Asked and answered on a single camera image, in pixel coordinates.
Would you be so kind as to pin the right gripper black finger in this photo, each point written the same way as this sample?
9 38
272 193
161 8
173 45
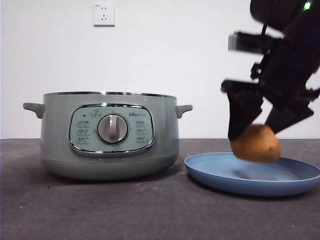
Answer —
290 115
242 107

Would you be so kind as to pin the brown potato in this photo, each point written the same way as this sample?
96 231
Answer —
257 145

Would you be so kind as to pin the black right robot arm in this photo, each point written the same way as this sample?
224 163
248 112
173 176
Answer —
292 50

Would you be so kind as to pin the blue round plate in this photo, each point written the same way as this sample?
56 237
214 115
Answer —
215 172

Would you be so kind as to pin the pale green electric steamer pot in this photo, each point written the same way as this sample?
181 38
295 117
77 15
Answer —
57 130

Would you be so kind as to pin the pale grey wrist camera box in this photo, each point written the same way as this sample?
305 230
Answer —
233 42

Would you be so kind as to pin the white wall socket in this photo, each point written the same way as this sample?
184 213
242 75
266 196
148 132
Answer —
104 15

